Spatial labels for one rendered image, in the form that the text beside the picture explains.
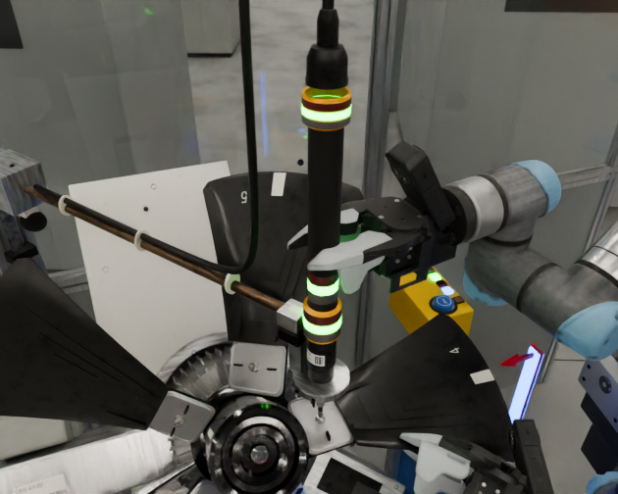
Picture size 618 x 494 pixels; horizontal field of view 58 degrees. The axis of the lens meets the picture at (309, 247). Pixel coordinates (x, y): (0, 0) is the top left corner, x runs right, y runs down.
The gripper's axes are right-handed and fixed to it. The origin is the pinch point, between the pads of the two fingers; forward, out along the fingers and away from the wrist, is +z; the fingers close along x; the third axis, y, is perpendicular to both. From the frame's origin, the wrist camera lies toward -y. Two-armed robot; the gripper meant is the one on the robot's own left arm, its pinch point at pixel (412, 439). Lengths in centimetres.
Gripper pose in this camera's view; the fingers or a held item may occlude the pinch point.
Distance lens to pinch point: 76.7
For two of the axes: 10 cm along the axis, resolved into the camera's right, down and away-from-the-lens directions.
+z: -8.4, -3.0, 4.5
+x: 0.7, 7.7, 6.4
